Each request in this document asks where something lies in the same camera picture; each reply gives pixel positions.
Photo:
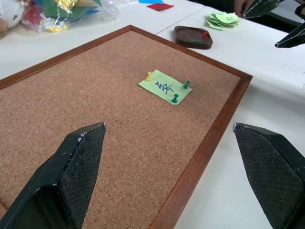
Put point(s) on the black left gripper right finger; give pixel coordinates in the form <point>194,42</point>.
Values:
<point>269,167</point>

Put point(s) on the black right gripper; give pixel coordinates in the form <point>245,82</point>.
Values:
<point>301,13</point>

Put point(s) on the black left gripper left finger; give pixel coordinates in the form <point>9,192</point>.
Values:
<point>71,171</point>

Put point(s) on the red push pin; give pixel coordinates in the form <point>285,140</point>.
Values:
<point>205,34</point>

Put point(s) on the green push pin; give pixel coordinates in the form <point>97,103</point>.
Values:
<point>196,40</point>
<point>186,84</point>
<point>175,98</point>

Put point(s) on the green note with blue writing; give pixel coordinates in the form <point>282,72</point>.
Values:
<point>152,84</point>

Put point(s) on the yellow push pin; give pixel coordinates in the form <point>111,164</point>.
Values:
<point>149,76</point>

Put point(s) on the bystander's bare hand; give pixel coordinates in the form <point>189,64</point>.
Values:
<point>239,7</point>

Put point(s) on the pile of green notes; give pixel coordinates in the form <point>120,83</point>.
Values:
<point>221,21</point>

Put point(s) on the dark brown wooden tray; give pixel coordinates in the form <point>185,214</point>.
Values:
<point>186,35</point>

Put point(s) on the red paper sheet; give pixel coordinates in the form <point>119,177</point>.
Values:
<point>160,7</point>

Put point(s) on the blue paper sheet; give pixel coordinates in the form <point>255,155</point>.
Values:
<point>151,1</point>

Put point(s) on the clear plastic bag of supplies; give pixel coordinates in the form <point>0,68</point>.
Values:
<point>71,14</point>

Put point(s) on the white plush toy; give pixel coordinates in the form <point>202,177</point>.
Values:
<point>9,12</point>

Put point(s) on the cork board with wooden frame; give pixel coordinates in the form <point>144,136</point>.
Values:
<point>95,95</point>

